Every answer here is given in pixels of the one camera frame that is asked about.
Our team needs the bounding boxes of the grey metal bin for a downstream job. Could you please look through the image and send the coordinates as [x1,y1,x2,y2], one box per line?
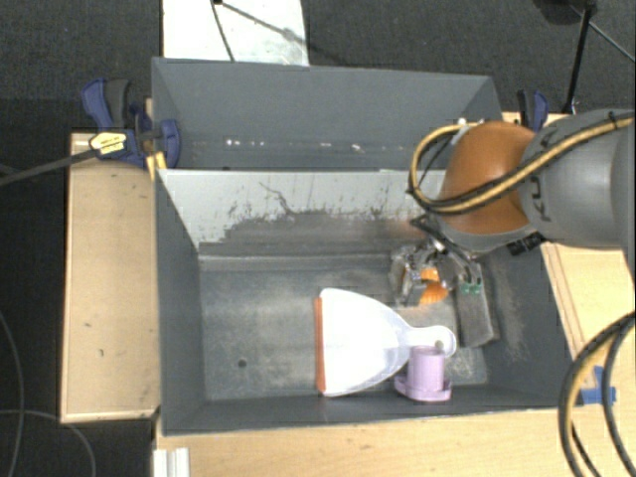
[149,56,578,437]

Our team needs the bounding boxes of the pale wood flat board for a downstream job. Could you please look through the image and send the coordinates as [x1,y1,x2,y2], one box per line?
[59,130,163,424]

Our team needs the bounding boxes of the small orange round object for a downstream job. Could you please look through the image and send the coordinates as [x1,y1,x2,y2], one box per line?
[417,265,451,308]

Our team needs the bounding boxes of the lilac plastic cup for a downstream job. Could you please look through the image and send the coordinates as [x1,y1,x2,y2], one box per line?
[394,344,454,403]

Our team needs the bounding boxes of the white dustpan with orange edge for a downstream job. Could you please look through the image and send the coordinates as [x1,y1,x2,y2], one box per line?
[312,286,458,398]

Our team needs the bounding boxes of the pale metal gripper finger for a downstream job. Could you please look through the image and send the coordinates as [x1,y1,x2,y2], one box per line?
[393,264,424,309]

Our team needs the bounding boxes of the black cylinder on white bracket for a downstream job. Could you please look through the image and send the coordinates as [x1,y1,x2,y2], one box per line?
[505,233,547,257]

